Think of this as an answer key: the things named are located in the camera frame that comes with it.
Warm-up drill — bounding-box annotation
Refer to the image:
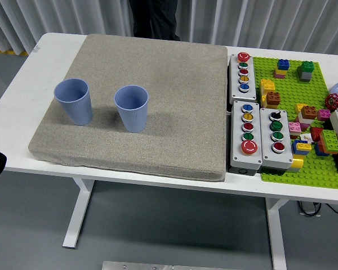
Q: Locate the green grey brick stack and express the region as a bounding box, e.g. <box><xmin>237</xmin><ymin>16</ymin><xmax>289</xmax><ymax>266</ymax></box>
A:
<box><xmin>296</xmin><ymin>60</ymin><xmax>315</xmax><ymax>83</ymax></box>

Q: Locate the green studded baseplate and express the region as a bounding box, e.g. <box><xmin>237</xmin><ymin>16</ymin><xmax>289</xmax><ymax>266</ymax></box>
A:
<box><xmin>252</xmin><ymin>56</ymin><xmax>338</xmax><ymax>190</ymax></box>

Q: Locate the yellow cylinder brick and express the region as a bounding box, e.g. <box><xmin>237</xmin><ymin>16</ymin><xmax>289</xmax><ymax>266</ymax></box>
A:
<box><xmin>286</xmin><ymin>155</ymin><xmax>304</xmax><ymax>173</ymax></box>

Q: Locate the green orange brick stack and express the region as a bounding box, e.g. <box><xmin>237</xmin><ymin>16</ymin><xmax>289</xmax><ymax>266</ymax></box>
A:
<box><xmin>314</xmin><ymin>129</ymin><xmax>338</xmax><ymax>157</ymax></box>

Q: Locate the red valve handwheel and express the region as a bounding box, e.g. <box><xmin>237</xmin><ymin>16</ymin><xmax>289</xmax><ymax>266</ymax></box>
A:
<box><xmin>325</xmin><ymin>93</ymin><xmax>338</xmax><ymax>111</ymax></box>

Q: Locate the blue yellow brick pile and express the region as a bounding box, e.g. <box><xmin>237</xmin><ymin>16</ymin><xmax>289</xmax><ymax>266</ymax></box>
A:
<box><xmin>291</xmin><ymin>139</ymin><xmax>312</xmax><ymax>156</ymax></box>

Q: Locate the person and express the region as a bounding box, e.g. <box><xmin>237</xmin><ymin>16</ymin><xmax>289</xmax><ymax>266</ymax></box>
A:
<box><xmin>129</xmin><ymin>0</ymin><xmax>181</xmax><ymax>42</ymax></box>

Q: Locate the red brick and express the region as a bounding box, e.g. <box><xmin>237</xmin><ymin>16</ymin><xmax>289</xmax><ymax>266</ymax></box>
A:
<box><xmin>309</xmin><ymin>127</ymin><xmax>324</xmax><ymax>142</ymax></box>

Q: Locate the orange yellow white brick stack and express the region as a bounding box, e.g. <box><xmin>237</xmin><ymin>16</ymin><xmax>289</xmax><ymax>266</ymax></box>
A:
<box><xmin>295</xmin><ymin>103</ymin><xmax>318</xmax><ymax>132</ymax></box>

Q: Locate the grey-brown cushion mat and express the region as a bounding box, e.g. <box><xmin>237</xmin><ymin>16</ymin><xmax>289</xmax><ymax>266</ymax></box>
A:
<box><xmin>27</xmin><ymin>33</ymin><xmax>228</xmax><ymax>183</ymax></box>

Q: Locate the grey metal plate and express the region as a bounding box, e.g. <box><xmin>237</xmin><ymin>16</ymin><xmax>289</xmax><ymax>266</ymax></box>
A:
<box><xmin>101</xmin><ymin>260</ymin><xmax>223</xmax><ymax>270</ymax></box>

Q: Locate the brown-orange brick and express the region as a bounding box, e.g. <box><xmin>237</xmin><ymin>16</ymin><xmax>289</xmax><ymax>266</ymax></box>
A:
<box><xmin>265</xmin><ymin>91</ymin><xmax>281</xmax><ymax>110</ymax></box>

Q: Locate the button box with selector switch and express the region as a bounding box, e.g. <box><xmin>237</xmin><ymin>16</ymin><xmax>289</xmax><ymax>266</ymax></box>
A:
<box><xmin>259</xmin><ymin>107</ymin><xmax>294</xmax><ymax>171</ymax></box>

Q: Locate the blue ribbed plastic cup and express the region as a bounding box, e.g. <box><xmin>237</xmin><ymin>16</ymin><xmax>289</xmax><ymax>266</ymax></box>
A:
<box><xmin>113</xmin><ymin>85</ymin><xmax>150</xmax><ymax>133</ymax></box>
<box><xmin>54</xmin><ymin>78</ymin><xmax>94</xmax><ymax>127</ymax></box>

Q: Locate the five-button box, large red button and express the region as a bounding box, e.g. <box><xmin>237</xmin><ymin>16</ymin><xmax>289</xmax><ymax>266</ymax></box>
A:
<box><xmin>230</xmin><ymin>100</ymin><xmax>264</xmax><ymax>177</ymax></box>

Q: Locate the blue yellow pink brick stack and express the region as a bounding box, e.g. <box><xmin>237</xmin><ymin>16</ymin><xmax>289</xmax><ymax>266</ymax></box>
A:
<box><xmin>273</xmin><ymin>58</ymin><xmax>290</xmax><ymax>79</ymax></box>

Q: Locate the five-button box, black base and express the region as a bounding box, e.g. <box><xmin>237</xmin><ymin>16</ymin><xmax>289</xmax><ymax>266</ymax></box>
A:
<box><xmin>228</xmin><ymin>52</ymin><xmax>257</xmax><ymax>105</ymax></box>

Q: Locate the grey floor socket box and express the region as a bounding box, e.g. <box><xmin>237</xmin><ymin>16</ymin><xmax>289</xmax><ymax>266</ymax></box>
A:
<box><xmin>297</xmin><ymin>200</ymin><xmax>322</xmax><ymax>217</ymax></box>

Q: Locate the white table leg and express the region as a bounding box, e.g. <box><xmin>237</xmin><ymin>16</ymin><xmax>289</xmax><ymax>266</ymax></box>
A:
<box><xmin>62</xmin><ymin>177</ymin><xmax>96</xmax><ymax>250</ymax></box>
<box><xmin>264</xmin><ymin>196</ymin><xmax>288</xmax><ymax>270</ymax></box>

